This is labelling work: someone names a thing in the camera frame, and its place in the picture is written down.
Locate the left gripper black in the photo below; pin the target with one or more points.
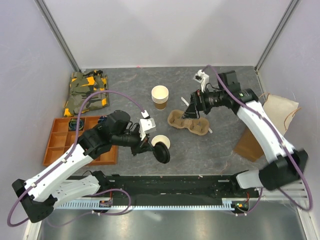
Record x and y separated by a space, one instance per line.
144 146

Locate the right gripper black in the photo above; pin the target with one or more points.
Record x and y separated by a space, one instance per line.
198 98

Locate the cardboard cup carrier tray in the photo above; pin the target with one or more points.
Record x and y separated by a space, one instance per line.
198 126

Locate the black plastic cup lid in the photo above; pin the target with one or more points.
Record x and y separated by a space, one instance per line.
161 153

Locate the single brown paper cup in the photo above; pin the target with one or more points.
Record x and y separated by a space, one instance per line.
161 139

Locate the brown paper bag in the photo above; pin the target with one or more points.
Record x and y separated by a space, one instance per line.
270 120

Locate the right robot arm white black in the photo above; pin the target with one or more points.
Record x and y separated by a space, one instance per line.
285 163

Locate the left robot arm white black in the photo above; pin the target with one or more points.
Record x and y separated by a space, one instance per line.
43 193

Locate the white stir stick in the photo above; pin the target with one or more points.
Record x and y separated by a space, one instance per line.
187 104

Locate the stack of paper cups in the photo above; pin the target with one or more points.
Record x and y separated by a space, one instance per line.
160 96

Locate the orange wooden compartment tray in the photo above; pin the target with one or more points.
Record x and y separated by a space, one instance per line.
62 136

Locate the camouflage cloth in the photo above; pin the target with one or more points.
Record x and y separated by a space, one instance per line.
85 92

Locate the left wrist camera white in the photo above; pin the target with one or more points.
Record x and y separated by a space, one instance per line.
146 126

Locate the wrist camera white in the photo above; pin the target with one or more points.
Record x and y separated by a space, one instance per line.
146 126
202 78

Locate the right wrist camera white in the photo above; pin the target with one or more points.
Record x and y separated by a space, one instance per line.
202 78

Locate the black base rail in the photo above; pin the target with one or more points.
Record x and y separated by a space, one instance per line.
171 190

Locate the white slotted cable duct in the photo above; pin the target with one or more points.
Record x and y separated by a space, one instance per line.
95 204

